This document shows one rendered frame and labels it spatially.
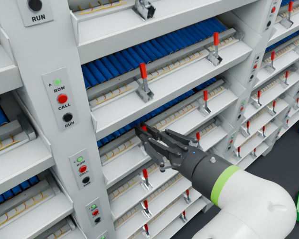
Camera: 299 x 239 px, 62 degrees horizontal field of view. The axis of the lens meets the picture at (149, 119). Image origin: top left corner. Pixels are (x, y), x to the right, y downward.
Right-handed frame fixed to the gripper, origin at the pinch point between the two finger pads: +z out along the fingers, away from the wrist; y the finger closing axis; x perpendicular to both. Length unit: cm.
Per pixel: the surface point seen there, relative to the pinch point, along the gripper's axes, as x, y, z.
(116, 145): -2.5, -7.8, 4.6
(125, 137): -2.1, -4.1, 5.2
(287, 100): -45, 114, 7
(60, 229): -23.1, -30.0, 8.0
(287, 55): -7, 88, 2
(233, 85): -4.1, 44.3, 2.0
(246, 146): -65, 81, 12
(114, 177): -7.9, -12.8, -0.2
